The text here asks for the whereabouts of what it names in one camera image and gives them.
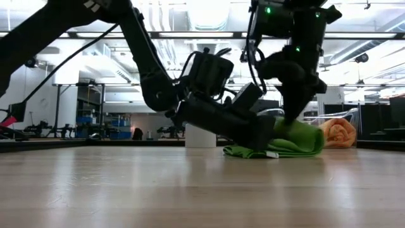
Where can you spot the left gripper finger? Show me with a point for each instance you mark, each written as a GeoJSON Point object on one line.
{"type": "Point", "coordinates": [261, 133]}

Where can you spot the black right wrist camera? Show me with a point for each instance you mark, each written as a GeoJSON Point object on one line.
{"type": "Point", "coordinates": [278, 68]}

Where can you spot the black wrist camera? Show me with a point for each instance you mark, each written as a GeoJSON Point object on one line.
{"type": "Point", "coordinates": [278, 68]}
{"type": "Point", "coordinates": [248, 95]}

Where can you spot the black background robot arm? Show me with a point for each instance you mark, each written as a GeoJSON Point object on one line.
{"type": "Point", "coordinates": [171, 130]}

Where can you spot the silver ventilation duct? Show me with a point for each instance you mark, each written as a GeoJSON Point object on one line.
{"type": "Point", "coordinates": [207, 12]}

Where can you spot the potted plant in white pot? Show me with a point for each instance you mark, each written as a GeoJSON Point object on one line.
{"type": "Point", "coordinates": [199, 139]}

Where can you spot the orange microfiber towel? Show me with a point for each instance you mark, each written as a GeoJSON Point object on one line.
{"type": "Point", "coordinates": [340, 133]}

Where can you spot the black ceiling spotlight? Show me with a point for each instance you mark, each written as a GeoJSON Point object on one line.
{"type": "Point", "coordinates": [361, 58]}
{"type": "Point", "coordinates": [31, 62]}

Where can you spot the black shelving unit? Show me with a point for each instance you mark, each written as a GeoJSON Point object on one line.
{"type": "Point", "coordinates": [90, 104]}

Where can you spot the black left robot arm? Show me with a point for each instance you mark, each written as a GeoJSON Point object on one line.
{"type": "Point", "coordinates": [148, 63]}

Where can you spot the small black tilted monitor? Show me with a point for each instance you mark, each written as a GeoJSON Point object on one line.
{"type": "Point", "coordinates": [19, 111]}

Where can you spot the clear plastic basket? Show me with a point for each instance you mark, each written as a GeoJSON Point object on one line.
{"type": "Point", "coordinates": [335, 114]}

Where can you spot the dark rounded background object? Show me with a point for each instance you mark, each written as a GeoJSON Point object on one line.
{"type": "Point", "coordinates": [137, 134]}

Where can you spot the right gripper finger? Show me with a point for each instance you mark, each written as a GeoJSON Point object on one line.
{"type": "Point", "coordinates": [295, 104]}

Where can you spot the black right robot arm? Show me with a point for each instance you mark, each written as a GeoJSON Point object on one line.
{"type": "Point", "coordinates": [291, 16]}

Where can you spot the black background cabinets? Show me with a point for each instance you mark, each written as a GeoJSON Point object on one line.
{"type": "Point", "coordinates": [379, 117]}

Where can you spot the green microfiber towel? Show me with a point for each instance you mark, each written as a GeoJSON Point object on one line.
{"type": "Point", "coordinates": [300, 139]}

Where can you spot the blue storage crate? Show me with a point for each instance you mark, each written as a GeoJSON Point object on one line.
{"type": "Point", "coordinates": [121, 130]}

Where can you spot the black overhead light bar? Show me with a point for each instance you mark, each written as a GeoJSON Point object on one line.
{"type": "Point", "coordinates": [196, 35]}

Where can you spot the black background equipment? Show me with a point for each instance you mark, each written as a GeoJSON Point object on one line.
{"type": "Point", "coordinates": [38, 128]}

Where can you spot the red flat object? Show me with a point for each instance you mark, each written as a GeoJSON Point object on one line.
{"type": "Point", "coordinates": [9, 122]}

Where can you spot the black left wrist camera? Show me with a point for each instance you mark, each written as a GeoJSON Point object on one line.
{"type": "Point", "coordinates": [248, 95]}

